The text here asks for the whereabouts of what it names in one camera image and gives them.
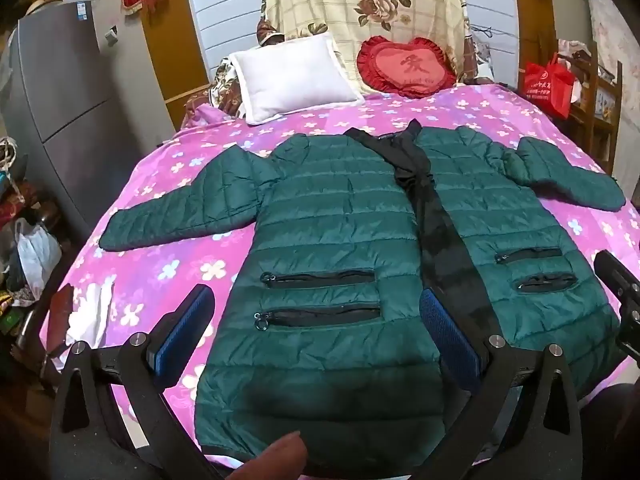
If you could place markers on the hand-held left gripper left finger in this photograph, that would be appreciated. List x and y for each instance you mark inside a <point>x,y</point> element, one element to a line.
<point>179,332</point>

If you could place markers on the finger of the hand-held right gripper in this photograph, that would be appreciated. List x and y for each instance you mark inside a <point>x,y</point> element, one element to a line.
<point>612,272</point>

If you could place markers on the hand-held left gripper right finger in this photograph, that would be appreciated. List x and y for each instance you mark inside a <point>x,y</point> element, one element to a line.
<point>445,335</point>

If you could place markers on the green puffer jacket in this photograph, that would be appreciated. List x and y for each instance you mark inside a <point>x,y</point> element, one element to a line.
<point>325,220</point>

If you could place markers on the person's left hand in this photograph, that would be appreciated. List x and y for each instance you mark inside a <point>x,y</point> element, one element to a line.
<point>272,457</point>

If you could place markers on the pink floral bedsheet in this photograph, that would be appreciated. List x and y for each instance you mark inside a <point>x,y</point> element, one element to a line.
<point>165,250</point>

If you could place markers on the white cloth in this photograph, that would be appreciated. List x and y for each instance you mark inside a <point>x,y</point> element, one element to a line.
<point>92,310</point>

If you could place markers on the white plastic bag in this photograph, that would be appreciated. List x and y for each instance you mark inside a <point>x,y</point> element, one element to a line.
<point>37,260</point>

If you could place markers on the wooden chair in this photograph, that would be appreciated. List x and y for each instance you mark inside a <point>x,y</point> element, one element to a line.
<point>597,110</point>

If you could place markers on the red shopping bag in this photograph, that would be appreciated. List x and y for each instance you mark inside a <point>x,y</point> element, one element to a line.
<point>547,87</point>

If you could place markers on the pink floral curtain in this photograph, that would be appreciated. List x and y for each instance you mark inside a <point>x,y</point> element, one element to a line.
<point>615,35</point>

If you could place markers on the brown floral pillow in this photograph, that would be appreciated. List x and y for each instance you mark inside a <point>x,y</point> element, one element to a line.
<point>225,92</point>

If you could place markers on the grey refrigerator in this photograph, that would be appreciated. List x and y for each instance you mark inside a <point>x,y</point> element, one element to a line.
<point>75,100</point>

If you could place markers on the brown wooden door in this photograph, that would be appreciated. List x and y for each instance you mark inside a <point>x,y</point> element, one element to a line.
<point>175,60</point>
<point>532,25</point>

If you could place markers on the red heart cushion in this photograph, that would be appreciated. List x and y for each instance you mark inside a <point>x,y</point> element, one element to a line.
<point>407,67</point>

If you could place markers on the white pillow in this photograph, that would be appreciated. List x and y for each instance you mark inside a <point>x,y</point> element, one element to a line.
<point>295,77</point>

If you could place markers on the cream floral quilt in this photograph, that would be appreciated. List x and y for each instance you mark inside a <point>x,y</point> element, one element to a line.
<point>330,5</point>

